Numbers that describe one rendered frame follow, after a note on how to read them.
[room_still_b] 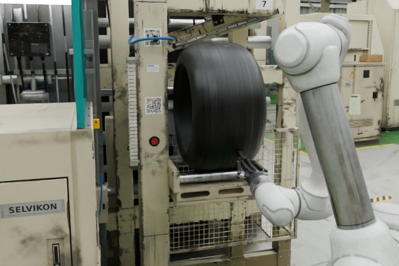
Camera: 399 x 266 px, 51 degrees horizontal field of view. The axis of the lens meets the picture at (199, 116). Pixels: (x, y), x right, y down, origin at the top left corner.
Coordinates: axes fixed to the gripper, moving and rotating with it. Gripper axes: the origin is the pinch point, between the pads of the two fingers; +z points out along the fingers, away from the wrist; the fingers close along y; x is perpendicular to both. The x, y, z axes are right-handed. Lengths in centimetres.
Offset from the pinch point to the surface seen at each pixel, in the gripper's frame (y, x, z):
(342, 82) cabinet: -288, 95, 351
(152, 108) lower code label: 33.6, -13.7, 24.2
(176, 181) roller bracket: 25.9, 12.7, 5.8
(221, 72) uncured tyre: 7.5, -33.3, 13.0
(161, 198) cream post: 30.6, 26.0, 14.3
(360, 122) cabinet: -326, 155, 342
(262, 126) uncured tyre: -9.7, -12.1, 4.1
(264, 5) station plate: -29, -53, 61
